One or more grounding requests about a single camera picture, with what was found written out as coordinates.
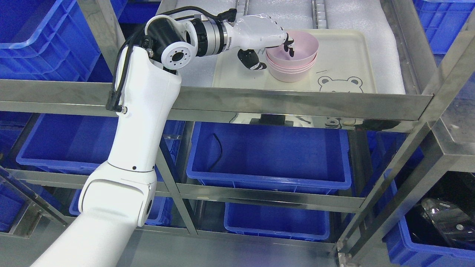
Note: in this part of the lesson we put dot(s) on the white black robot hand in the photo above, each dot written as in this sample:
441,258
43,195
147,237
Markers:
250,33

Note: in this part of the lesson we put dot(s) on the pink ikea bowl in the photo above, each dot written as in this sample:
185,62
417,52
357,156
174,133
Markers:
293,46

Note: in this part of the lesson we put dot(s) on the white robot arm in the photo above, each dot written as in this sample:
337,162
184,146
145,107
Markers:
117,196

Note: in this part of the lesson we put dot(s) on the stack of pink bowls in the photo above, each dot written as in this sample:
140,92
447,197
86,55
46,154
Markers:
289,75

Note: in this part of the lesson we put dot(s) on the blue bin centre shelf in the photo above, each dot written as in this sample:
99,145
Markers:
274,158

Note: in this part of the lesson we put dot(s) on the blue bin shelf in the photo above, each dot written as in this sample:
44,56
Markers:
68,144
277,222
274,158

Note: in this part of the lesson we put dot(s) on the blue bin bottom shelf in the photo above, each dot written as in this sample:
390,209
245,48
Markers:
277,222

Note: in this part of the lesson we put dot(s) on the blue bin left shelf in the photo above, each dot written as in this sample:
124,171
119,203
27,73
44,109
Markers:
68,144

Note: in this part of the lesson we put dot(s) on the steel shelf rack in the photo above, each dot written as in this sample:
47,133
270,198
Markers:
440,139

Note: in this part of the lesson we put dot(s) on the cream bear tray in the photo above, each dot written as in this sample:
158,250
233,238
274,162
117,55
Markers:
341,64

